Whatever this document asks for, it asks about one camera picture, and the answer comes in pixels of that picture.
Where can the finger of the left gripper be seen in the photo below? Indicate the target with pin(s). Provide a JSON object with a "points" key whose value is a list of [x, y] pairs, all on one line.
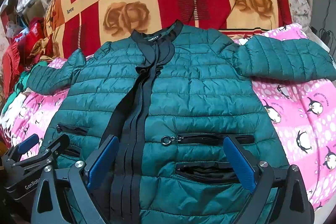
{"points": [[50, 147], [23, 147]]}

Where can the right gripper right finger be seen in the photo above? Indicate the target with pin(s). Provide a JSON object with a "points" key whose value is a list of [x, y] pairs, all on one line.
{"points": [[290, 205]]}

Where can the red clothes pile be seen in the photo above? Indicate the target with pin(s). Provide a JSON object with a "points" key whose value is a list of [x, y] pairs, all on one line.
{"points": [[24, 51]]}

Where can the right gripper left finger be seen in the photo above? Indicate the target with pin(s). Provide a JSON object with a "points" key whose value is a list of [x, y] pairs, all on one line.
{"points": [[51, 204]]}

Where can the green cloth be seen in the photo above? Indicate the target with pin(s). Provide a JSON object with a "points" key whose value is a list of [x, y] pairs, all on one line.
{"points": [[21, 85]]}

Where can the teal quilted puffer jacket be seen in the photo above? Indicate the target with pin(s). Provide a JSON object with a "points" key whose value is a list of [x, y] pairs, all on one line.
{"points": [[170, 98]]}

